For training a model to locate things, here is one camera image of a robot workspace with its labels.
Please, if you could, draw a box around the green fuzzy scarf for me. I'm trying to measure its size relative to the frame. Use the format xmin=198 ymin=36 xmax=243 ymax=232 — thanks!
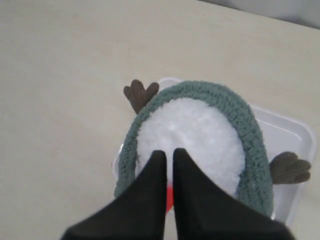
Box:
xmin=114 ymin=81 xmax=274 ymax=217

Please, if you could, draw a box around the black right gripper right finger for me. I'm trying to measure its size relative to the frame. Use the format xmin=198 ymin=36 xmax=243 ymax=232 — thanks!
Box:
xmin=173 ymin=148 xmax=295 ymax=240

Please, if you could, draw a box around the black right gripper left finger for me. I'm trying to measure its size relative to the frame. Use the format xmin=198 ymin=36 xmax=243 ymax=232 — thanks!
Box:
xmin=61 ymin=150 xmax=167 ymax=240

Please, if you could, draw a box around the white plush snowman toy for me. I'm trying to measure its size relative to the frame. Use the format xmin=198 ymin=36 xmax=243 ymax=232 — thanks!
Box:
xmin=123 ymin=79 xmax=312 ymax=213

